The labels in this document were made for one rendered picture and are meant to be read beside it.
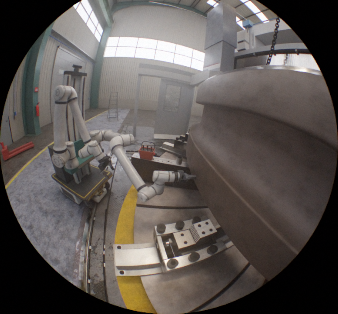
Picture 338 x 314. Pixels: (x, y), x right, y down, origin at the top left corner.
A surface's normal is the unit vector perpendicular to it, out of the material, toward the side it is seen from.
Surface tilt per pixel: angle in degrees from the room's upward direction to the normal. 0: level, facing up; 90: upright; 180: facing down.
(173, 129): 90
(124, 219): 0
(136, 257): 0
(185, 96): 90
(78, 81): 90
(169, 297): 0
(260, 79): 90
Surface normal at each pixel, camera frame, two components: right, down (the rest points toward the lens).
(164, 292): 0.14, -0.92
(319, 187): -0.90, 0.04
